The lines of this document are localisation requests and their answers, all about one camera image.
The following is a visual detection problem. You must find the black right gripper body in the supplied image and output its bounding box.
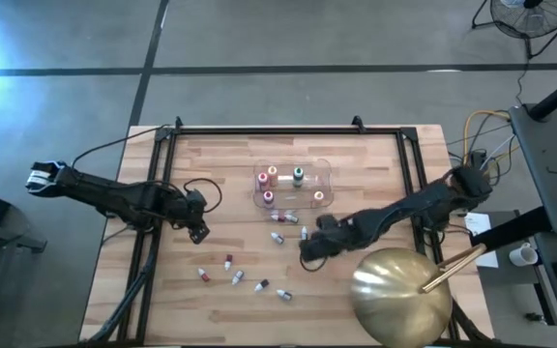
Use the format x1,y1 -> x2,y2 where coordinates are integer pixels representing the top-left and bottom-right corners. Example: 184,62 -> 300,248
298,214 -> 358,264

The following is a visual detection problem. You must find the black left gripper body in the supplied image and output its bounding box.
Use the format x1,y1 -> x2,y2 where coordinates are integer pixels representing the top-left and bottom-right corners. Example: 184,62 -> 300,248
176,188 -> 212,246

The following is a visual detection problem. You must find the clear plastic container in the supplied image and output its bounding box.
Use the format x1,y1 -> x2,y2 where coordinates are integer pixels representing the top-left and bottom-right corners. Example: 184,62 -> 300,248
252,158 -> 334,211

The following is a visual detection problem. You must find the brass dome lamp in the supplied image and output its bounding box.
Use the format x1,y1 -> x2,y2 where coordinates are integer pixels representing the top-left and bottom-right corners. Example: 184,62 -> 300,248
349,243 -> 488,348

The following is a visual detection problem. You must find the white paper sheet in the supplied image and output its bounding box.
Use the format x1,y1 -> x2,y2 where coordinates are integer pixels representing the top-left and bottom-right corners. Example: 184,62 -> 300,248
465,211 -> 500,269

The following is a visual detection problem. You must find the black power strip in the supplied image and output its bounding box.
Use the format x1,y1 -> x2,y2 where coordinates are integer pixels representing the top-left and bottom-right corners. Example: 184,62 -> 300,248
469,148 -> 490,171

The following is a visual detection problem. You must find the black slanted bar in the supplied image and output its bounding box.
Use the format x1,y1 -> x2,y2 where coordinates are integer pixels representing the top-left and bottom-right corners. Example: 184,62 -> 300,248
469,206 -> 553,252

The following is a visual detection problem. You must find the white mug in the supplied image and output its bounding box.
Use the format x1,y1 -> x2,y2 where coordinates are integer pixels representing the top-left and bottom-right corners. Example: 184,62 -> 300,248
508,242 -> 540,269

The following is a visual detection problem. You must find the grey desk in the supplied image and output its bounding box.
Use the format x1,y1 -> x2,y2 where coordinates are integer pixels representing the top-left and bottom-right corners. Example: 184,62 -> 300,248
507,102 -> 557,238

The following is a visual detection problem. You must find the black floor fan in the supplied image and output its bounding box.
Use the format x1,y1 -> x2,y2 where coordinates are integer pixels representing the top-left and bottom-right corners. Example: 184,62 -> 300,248
470,0 -> 557,60

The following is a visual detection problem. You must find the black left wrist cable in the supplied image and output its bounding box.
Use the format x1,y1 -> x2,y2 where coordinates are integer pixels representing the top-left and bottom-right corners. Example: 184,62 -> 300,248
183,177 -> 223,215

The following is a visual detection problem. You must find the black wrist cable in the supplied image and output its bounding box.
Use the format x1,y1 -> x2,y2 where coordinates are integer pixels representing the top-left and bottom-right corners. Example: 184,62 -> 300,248
299,252 -> 329,274
183,177 -> 223,215

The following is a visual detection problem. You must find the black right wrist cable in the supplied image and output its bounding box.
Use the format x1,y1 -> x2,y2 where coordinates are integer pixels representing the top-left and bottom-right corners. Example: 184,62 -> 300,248
299,252 -> 329,274

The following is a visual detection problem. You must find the thin black cable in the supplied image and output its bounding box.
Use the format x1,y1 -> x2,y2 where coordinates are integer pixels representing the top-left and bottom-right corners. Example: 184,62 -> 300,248
72,123 -> 171,168

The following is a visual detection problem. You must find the black cable bundle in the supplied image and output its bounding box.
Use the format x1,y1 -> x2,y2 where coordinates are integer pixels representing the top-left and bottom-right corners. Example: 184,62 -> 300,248
87,231 -> 160,345

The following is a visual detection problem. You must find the black metal table frame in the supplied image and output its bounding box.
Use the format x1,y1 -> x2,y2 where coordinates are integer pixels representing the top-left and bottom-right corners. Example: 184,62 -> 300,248
116,115 -> 458,347

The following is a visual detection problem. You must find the yellow cable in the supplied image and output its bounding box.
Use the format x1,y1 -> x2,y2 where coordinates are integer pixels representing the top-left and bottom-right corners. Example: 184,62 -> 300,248
461,109 -> 512,168

